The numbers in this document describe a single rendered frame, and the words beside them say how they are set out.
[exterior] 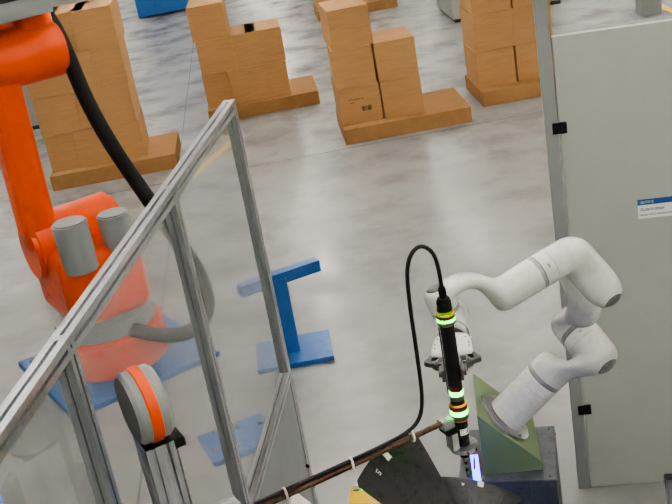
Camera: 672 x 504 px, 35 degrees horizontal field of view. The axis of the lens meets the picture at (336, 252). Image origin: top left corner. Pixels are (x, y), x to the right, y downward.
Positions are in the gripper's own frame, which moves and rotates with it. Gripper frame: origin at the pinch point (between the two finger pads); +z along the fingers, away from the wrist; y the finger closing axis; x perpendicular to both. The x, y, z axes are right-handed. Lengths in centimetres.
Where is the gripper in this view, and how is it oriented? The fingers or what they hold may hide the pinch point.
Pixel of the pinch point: (452, 371)
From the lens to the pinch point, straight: 255.1
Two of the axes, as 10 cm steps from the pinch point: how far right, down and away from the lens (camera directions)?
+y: -9.8, 1.1, 1.5
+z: -1.0, 3.9, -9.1
